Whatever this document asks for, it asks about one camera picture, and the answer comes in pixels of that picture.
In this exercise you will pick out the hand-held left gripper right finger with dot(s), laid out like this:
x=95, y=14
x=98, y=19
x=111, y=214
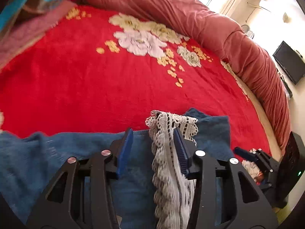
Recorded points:
x=182, y=152

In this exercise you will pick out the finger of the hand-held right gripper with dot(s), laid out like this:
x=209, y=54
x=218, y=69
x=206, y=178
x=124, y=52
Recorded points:
x=244, y=154

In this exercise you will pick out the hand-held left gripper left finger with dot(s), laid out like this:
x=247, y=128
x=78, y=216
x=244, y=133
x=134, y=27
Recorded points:
x=124, y=152

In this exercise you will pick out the blue denim lace-trimmed pants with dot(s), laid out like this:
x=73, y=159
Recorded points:
x=47, y=152

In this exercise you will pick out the red floral blanket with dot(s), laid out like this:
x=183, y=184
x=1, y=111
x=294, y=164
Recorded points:
x=71, y=76

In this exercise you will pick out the black flat screen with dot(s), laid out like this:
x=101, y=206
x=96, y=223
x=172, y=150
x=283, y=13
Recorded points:
x=288, y=62

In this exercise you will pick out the dusty red quilt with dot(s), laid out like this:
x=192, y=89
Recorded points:
x=190, y=16

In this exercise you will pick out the purple quilted pillow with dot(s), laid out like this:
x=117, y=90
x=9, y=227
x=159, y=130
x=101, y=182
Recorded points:
x=31, y=31

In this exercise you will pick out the blue brown striped blanket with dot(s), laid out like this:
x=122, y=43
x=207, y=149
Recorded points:
x=14, y=7

